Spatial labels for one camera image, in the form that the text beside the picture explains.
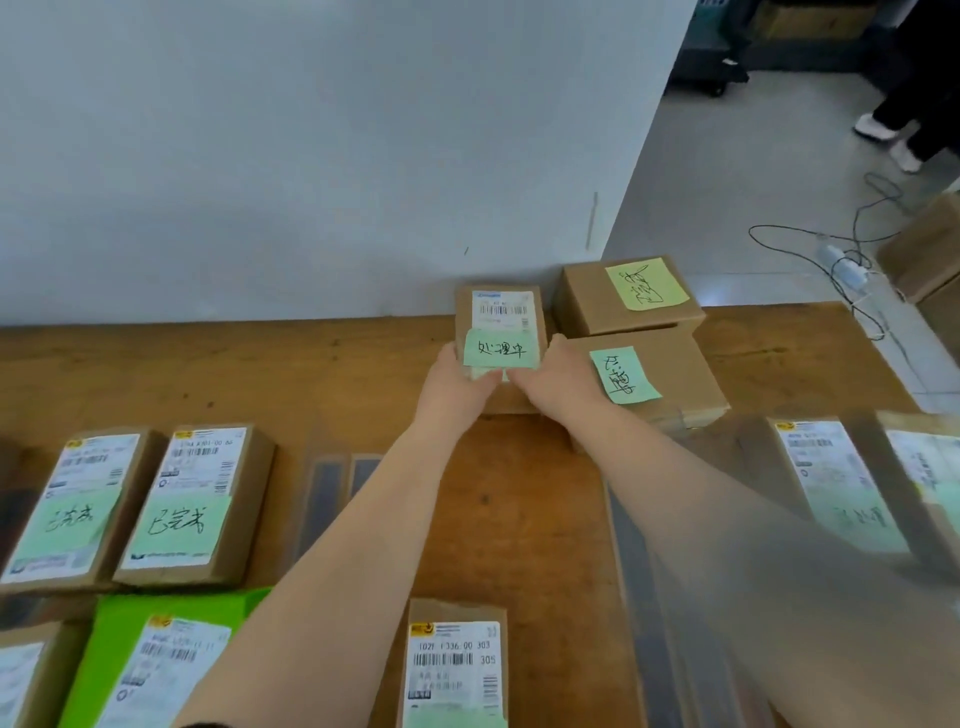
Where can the person's right hand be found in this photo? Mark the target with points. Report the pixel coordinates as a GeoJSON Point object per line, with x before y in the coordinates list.
{"type": "Point", "coordinates": [566, 390]}

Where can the person's left hand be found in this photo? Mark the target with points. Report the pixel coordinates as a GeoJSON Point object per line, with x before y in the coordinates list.
{"type": "Point", "coordinates": [450, 394]}

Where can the person's left thumb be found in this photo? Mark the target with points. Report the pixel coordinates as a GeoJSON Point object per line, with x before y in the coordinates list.
{"type": "Point", "coordinates": [484, 380]}

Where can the person's right thumb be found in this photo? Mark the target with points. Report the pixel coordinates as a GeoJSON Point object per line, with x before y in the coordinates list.
{"type": "Point", "coordinates": [525, 379]}

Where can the small labelled cardboard box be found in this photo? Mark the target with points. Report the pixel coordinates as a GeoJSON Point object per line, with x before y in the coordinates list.
{"type": "Point", "coordinates": [501, 307]}

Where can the person's right forearm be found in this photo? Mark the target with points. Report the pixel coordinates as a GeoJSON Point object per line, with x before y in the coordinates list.
{"type": "Point", "coordinates": [675, 540]}

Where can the person's left forearm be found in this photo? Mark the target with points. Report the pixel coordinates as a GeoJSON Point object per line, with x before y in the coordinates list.
{"type": "Point", "coordinates": [337, 585]}

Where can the green sticky note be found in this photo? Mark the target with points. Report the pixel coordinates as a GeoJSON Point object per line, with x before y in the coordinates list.
{"type": "Point", "coordinates": [622, 375]}
{"type": "Point", "coordinates": [501, 349]}
{"type": "Point", "coordinates": [646, 283]}

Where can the plain cardboard box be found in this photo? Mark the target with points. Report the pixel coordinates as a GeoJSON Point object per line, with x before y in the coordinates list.
{"type": "Point", "coordinates": [686, 367]}
{"type": "Point", "coordinates": [600, 311]}

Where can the clear sleeve with dark strip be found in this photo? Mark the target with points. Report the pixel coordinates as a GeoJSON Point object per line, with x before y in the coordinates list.
{"type": "Point", "coordinates": [324, 506]}
{"type": "Point", "coordinates": [645, 600]}
{"type": "Point", "coordinates": [365, 474]}

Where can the white power adapter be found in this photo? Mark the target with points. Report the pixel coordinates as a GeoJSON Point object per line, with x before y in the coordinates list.
{"type": "Point", "coordinates": [844, 266]}

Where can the black wheeled cart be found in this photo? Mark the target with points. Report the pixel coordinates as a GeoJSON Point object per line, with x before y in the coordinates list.
{"type": "Point", "coordinates": [709, 45]}

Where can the large cardboard box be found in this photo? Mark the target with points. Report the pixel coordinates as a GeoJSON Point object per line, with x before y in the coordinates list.
{"type": "Point", "coordinates": [926, 244]}
{"type": "Point", "coordinates": [943, 319]}

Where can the green plastic mailer bag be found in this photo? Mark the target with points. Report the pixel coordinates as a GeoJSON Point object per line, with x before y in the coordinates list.
{"type": "Point", "coordinates": [127, 645]}

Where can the distant cardboard box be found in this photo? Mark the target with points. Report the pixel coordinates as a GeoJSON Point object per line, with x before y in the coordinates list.
{"type": "Point", "coordinates": [814, 16]}

